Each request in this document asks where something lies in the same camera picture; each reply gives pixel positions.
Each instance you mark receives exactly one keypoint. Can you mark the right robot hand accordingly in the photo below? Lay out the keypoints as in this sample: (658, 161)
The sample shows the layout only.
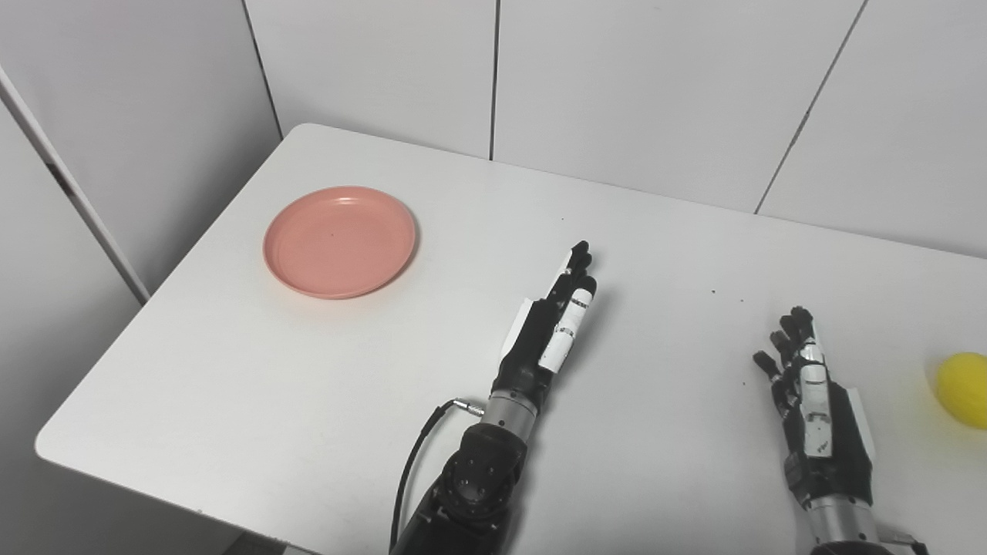
(821, 432)

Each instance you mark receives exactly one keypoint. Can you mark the yellow lemon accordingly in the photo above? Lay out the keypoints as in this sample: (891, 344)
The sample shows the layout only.
(964, 389)

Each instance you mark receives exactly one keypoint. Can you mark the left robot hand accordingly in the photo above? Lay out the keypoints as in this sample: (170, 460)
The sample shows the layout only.
(540, 339)

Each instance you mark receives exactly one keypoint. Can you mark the pink plate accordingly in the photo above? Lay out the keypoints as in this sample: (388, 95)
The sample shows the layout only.
(340, 241)

